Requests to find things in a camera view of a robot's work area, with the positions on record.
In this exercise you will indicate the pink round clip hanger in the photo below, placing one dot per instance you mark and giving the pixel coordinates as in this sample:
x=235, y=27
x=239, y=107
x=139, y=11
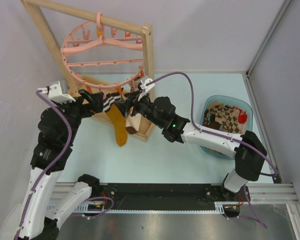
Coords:
x=97, y=46

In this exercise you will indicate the white slotted cable duct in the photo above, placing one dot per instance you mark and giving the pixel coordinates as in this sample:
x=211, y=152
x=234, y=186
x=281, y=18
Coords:
x=94, y=208

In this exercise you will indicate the mustard yellow sock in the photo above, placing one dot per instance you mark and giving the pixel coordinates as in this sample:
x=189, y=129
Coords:
x=119, y=124

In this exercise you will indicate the mustard striped cuff sock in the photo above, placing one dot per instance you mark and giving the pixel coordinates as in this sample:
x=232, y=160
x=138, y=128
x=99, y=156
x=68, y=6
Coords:
x=110, y=98

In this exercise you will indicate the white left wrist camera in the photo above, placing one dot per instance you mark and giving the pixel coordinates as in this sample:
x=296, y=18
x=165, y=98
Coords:
x=57, y=91

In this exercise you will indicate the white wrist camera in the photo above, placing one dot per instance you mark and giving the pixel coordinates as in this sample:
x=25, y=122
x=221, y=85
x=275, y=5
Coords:
x=57, y=91
x=144, y=85

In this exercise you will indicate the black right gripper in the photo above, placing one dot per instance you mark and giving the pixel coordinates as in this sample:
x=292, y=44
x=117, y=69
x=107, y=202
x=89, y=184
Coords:
x=125, y=106

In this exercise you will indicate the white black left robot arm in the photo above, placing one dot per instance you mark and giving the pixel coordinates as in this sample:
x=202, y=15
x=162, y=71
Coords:
x=58, y=127

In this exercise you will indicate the aluminium frame profile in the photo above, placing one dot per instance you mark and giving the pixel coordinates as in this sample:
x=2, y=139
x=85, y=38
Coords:
x=273, y=84

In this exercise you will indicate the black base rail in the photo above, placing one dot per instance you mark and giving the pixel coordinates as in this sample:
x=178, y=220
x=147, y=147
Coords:
x=167, y=196

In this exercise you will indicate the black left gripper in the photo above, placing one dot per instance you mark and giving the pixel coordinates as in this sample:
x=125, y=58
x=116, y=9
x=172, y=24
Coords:
x=96, y=98

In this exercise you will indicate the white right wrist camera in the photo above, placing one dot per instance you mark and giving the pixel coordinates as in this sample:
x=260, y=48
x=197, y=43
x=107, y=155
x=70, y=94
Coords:
x=144, y=85

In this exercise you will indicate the wooden hanger rack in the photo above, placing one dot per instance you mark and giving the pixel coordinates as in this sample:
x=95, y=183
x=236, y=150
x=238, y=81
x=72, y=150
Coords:
x=34, y=10

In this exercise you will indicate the pile of socks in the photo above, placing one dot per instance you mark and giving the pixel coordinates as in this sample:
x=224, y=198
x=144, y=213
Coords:
x=226, y=118

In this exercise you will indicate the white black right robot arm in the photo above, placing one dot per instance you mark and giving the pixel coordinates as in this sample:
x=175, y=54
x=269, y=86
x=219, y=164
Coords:
x=246, y=149

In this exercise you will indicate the blue plastic sock bin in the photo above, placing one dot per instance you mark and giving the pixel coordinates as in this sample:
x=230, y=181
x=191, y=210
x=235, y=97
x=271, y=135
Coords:
x=229, y=101

